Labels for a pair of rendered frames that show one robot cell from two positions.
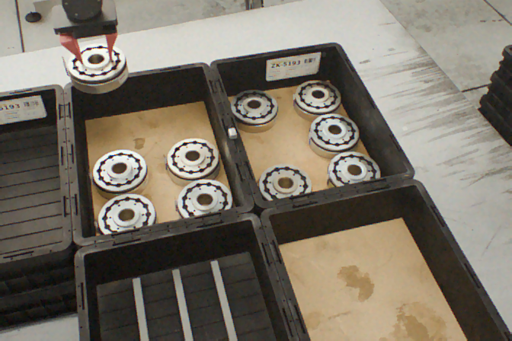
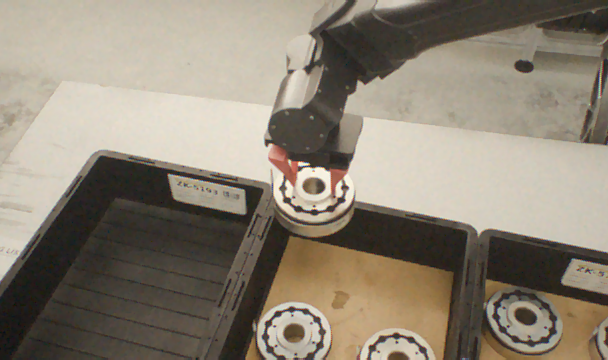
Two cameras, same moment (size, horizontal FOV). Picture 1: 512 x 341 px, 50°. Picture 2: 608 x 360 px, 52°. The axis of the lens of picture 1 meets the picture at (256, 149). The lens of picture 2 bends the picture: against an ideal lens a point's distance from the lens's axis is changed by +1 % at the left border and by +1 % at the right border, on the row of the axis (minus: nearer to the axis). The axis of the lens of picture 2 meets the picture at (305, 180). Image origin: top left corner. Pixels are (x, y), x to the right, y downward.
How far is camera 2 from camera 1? 0.33 m
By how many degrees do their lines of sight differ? 21
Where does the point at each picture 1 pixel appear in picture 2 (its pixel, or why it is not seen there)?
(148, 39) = (427, 138)
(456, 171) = not seen: outside the picture
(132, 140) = (334, 291)
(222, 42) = (523, 177)
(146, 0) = (462, 63)
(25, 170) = (191, 275)
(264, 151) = not seen: outside the picture
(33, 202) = (177, 326)
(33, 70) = not seen: hidden behind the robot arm
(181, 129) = (404, 304)
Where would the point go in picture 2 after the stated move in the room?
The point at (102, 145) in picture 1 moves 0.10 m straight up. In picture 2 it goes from (293, 281) to (293, 241)
